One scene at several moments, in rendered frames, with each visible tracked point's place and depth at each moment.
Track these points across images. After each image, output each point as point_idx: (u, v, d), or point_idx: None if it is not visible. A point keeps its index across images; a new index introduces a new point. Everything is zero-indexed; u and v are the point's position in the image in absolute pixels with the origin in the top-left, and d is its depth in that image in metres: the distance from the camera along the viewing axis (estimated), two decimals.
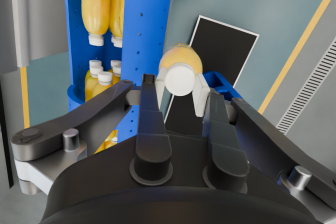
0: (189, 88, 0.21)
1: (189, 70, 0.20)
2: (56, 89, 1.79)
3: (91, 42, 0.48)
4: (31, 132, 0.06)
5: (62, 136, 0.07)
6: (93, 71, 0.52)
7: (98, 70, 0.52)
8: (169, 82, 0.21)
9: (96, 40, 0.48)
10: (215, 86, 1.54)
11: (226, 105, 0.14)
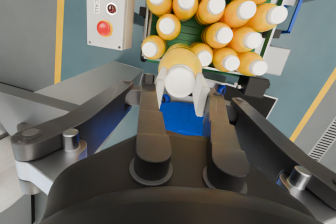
0: None
1: None
2: None
3: None
4: (31, 132, 0.06)
5: (62, 136, 0.07)
6: None
7: None
8: None
9: None
10: None
11: (226, 105, 0.14)
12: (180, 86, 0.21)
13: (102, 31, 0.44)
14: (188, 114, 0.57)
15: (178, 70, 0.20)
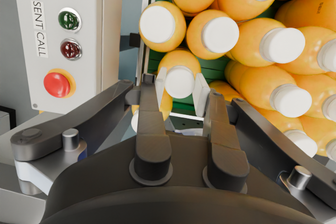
0: None
1: None
2: None
3: None
4: (31, 132, 0.06)
5: (62, 136, 0.07)
6: None
7: None
8: None
9: None
10: None
11: (226, 105, 0.14)
12: None
13: (54, 90, 0.23)
14: None
15: None
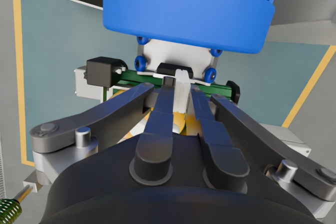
0: None
1: None
2: None
3: None
4: (48, 126, 0.07)
5: (75, 133, 0.07)
6: None
7: None
8: None
9: None
10: None
11: (205, 101, 0.14)
12: None
13: None
14: None
15: None
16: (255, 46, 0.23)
